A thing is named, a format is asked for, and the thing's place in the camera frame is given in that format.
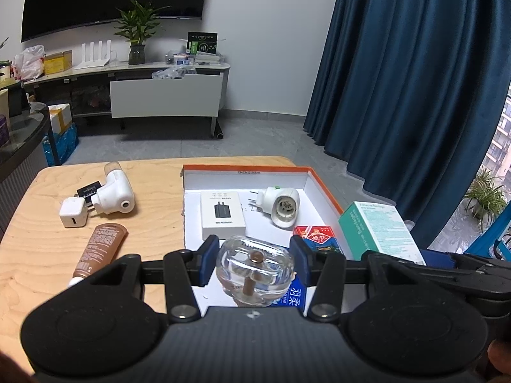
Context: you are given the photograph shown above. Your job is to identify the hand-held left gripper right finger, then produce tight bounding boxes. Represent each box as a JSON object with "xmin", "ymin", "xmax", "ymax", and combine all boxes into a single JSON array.
[{"xmin": 289, "ymin": 235, "xmax": 430, "ymax": 324}]

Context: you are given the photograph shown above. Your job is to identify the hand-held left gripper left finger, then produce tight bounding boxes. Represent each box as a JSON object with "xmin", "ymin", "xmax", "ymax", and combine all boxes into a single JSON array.
[{"xmin": 90, "ymin": 235, "xmax": 220, "ymax": 324}]

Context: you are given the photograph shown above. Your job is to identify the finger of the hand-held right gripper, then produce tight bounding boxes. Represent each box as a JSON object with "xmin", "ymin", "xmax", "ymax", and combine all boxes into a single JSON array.
[{"xmin": 423, "ymin": 248, "xmax": 511, "ymax": 276}]

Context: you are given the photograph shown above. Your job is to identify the red playing card box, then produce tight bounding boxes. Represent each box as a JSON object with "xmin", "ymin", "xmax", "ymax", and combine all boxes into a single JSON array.
[{"xmin": 293, "ymin": 224, "xmax": 345, "ymax": 256}]

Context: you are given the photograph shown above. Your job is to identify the blue tin box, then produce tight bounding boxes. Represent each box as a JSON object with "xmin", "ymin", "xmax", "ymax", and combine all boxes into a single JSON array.
[{"xmin": 275, "ymin": 273, "xmax": 310, "ymax": 312}]

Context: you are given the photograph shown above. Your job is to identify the clear glass liquid bottle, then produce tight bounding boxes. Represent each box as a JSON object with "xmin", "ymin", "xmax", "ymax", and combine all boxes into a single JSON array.
[{"xmin": 216, "ymin": 235, "xmax": 296, "ymax": 308}]

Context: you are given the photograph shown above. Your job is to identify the white charger package box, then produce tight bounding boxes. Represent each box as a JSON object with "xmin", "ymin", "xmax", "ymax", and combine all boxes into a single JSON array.
[{"xmin": 200, "ymin": 191, "xmax": 247, "ymax": 240}]

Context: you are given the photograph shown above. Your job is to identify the white plug-in vaporizer green button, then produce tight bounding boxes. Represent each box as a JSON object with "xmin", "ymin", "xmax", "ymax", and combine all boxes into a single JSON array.
[{"xmin": 248, "ymin": 185, "xmax": 301, "ymax": 230}]

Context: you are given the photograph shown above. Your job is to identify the teal cardboard box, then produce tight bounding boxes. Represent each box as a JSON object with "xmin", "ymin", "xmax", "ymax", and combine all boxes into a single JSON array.
[{"xmin": 338, "ymin": 200, "xmax": 427, "ymax": 266}]

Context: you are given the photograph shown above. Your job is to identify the orange-edged white box lid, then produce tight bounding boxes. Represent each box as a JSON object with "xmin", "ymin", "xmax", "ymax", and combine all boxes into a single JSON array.
[{"xmin": 181, "ymin": 163, "xmax": 356, "ymax": 320}]

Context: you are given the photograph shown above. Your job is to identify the white plug-in vaporizer with bottle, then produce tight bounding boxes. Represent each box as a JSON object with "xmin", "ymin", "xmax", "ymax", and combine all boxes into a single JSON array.
[{"xmin": 87, "ymin": 161, "xmax": 135, "ymax": 215}]

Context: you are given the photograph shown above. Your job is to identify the blue plastic object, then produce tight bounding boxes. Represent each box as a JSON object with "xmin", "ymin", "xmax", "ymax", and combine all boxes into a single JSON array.
[{"xmin": 465, "ymin": 219, "xmax": 511, "ymax": 260}]

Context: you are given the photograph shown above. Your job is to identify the potted plants outside window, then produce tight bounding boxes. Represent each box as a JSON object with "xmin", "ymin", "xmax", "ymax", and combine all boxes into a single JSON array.
[{"xmin": 463, "ymin": 168, "xmax": 511, "ymax": 232}]

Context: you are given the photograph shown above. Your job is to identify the brown tube with white cap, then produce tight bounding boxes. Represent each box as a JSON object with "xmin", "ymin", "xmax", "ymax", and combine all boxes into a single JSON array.
[{"xmin": 66, "ymin": 222, "xmax": 128, "ymax": 288}]

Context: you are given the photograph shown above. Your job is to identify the black power adapter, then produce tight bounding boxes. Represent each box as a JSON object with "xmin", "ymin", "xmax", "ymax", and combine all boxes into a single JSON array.
[{"xmin": 76, "ymin": 184, "xmax": 100, "ymax": 204}]

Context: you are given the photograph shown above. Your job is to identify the white cube charger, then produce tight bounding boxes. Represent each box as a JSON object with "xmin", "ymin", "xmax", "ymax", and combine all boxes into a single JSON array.
[{"xmin": 59, "ymin": 197, "xmax": 88, "ymax": 229}]

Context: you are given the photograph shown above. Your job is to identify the white TV stand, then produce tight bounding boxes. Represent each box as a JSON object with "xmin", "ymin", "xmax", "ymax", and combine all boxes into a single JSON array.
[{"xmin": 24, "ymin": 61, "xmax": 231, "ymax": 140}]

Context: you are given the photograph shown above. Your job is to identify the blue curtain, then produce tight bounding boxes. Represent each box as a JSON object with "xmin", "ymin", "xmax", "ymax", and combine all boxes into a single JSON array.
[{"xmin": 303, "ymin": 0, "xmax": 511, "ymax": 252}]

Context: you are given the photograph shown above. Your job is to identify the blue plastic bag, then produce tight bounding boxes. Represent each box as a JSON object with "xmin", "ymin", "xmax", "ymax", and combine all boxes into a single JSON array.
[{"xmin": 42, "ymin": 124, "xmax": 80, "ymax": 167}]

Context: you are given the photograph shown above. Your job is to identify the clear plastic bag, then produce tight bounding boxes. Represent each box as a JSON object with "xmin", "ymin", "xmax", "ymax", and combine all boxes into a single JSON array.
[{"xmin": 152, "ymin": 68, "xmax": 197, "ymax": 80}]

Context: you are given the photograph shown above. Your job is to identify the pile of small packets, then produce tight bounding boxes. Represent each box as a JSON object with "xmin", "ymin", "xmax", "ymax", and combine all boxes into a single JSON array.
[{"xmin": 165, "ymin": 50, "xmax": 196, "ymax": 66}]

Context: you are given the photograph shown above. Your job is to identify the white cardboard box yellow tape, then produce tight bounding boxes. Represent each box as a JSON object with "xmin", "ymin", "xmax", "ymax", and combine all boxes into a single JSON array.
[{"xmin": 48, "ymin": 103, "xmax": 74, "ymax": 136}]

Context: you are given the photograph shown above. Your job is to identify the black glass coffee table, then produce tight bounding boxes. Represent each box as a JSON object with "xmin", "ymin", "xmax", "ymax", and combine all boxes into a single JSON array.
[{"xmin": 0, "ymin": 101, "xmax": 50, "ymax": 244}]

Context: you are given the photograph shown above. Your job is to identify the black and green box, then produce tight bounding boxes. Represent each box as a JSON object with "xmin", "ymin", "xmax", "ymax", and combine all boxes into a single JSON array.
[{"xmin": 187, "ymin": 32, "xmax": 218, "ymax": 56}]

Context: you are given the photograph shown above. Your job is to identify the white router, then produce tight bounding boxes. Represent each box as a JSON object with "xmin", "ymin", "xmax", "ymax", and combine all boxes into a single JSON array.
[{"xmin": 75, "ymin": 40, "xmax": 111, "ymax": 70}]

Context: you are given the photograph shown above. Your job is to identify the green plant in glass vase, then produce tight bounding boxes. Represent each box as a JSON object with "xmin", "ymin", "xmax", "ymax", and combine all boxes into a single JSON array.
[{"xmin": 114, "ymin": 0, "xmax": 170, "ymax": 65}]

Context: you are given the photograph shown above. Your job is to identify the white and red plastic bag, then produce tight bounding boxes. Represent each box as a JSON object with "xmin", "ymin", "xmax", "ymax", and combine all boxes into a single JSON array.
[{"xmin": 11, "ymin": 45, "xmax": 45, "ymax": 81}]

